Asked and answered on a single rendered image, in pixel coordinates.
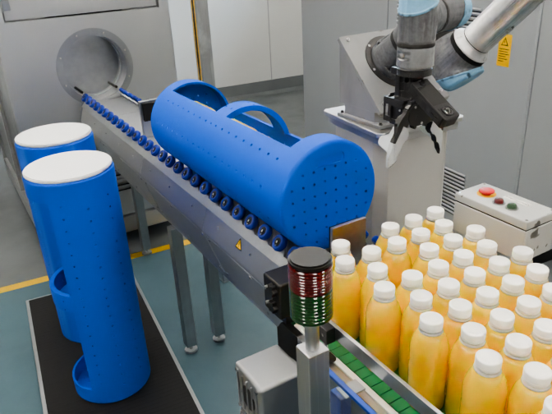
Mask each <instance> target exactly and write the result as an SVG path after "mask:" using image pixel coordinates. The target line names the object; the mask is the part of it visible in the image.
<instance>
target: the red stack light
mask: <svg viewBox="0 0 552 414"><path fill-rule="evenodd" d="M287 271H288V286H289V289H290V290H291V291H292V292H293V293H294V294H296V295H298V296H300V297H321V296H323V295H325V294H327V293H328V292H330V291H331V289H332V288H333V262H332V264H331V265H330V266H329V267H328V268H326V269H324V270H322V271H320V272H315V273H304V272H301V271H297V270H295V269H294V268H292V267H291V266H290V265H289V264H288V263H287Z"/></svg>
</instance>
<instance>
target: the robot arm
mask: <svg viewBox="0 0 552 414"><path fill-rule="evenodd" d="M544 1H545V0H494V1H493V2H492V3H491V4H490V5H489V6H488V7H487V8H486V9H485V10H484V11H483V12H482V13H481V14H480V15H479V16H478V17H477V18H476V19H475V20H474V21H473V22H472V23H471V24H470V25H469V26H468V27H467V28H466V29H465V28H459V29H456V28H458V27H460V26H462V25H464V24H466V23H467V21H468V20H469V18H470V17H471V14H472V1H471V0H399V5H398V24H397V26H396V27H395V28H394V30H393V31H392V32H391V33H390V34H387V35H386V36H384V37H383V38H382V39H380V40H378V41H377V42H376V44H375V45H374V47H373V48H372V51H371V56H372V60H373V62H374V64H375V66H376V67H377V69H378V70H379V71H380V72H381V73H382V74H383V75H385V76H386V77H388V78H389V79H391V80H394V81H395V92H392V93H390V95H385V96H384V120H386V121H389V123H392V124H394V127H393V129H392V130H391V132H390V133H389V134H388V135H383V136H381V137H380V138H379V141H378V143H379V145H380V146H381V147H382V148H383V149H384V150H385V151H386V152H387V155H386V168H390V167H391V166H392V165H394V164H395V163H396V161H397V157H398V155H399V153H400V152H401V148H402V146H403V143H404V142H406V141H407V138H408V137H409V133H408V129H407V127H408V125H409V126H410V128H412V129H416V127H417V126H420V125H422V126H420V129H421V131H422V132H423V133H425V134H426V135H428V136H429V137H431V140H432V141H434V145H435V149H436V151H437V153H438V154H439V153H440V152H441V147H442V140H443V129H444V127H448V126H451V125H453V124H454V123H455V122H456V121H457V119H458V117H459V115H460V114H459V113H458V112H457V111H456V110H455V109H454V107H453V106H452V105H451V104H450V103H449V102H448V101H447V100H446V98H445V97H444V96H443V95H442V94H441V93H440V92H439V91H438V90H437V89H436V88H435V87H434V86H433V85H432V84H431V83H430V82H429V81H428V79H424V77H427V76H431V75H432V76H433V77H434V78H435V80H436V82H437V83H439V85H440V86H441V87H442V89H443V90H445V91H453V90H456V89H458V88H460V87H462V86H464V85H465V84H467V83H469V82H470V81H473V80H474V79H476V78H477V77H478V76H479V75H481V74H482V73H483V72H484V67H483V66H482V64H483V63H485V62H486V61H487V59H488V52H489V51H490V50H491V49H492V48H493V47H494V46H495V45H496V44H497V43H498V42H499V41H500V40H501V39H503V38H504V37H505V36H506V35H507V34H508V33H509V32H510V31H512V30H513V29H514V28H515V27H516V26H517V25H518V24H520V23H521V22H522V21H523V20H524V19H525V18H526V17H527V16H529V15H530V14H531V13H532V12H533V11H534V10H536V9H537V8H538V7H539V6H540V5H541V4H542V3H543V2H544ZM454 29H456V30H454ZM392 96H394V97H392ZM386 104H388V115H385V110H386Z"/></svg>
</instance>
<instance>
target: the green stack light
mask: <svg viewBox="0 0 552 414"><path fill-rule="evenodd" d="M288 290H289V307H290V317H291V319H292V320H293V321H294V322H295V323H297V324H299V325H302V326H306V327H317V326H321V325H323V324H326V323H328V322H329V321H330V320H331V319H332V318H333V315H334V295H333V294H334V292H333V289H331V291H330V292H328V293H327V294H325V295H323V296H321V297H300V296H298V295H296V294H294V293H293V292H292V291H291V290H290V289H289V287H288Z"/></svg>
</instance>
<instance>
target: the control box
mask: <svg viewBox="0 0 552 414"><path fill-rule="evenodd" d="M482 187H491V188H493V189H494V190H495V193H494V194H491V195H482V193H480V192H479V189H480V188H482ZM506 196H507V197H506ZM496 197H501V198H503V199H504V203H503V204H496V203H495V202H494V199H495V198H496ZM509 197H510V198H511V197H512V198H511V199H510V198H509ZM515 199H516V200H515ZM518 201H520V202H518ZM510 202H513V203H516V204H517V208H516V209H509V208H507V204H508V203H510ZM522 202H523V203H522ZM524 203H526V204H524ZM528 205H529V206H528ZM472 224H477V225H481V226H483V227H484V228H485V239H488V240H492V241H494V242H496V243H497V245H498V246H497V251H498V252H499V253H501V254H503V255H506V256H508V257H510V258H511V256H512V252H513V248H514V247H515V246H527V247H530V248H531V249H532V250H533V251H534V254H533V257H535V256H537V255H540V254H542V253H544V252H546V251H549V250H550V245H551V241H552V209H551V208H548V207H546V206H544V205H540V204H537V203H536V202H533V201H531V200H527V199H525V198H522V197H521V196H518V195H514V194H512V193H509V192H507V191H504V190H501V189H499V188H497V187H494V186H491V185H488V184H486V183H482V184H480V185H477V186H473V187H470V188H467V189H465V190H463V191H459V192H456V193H455V205H454V214H453V230H454V231H456V232H459V233H461V234H462V235H464V236H466V234H467V226H469V225H472Z"/></svg>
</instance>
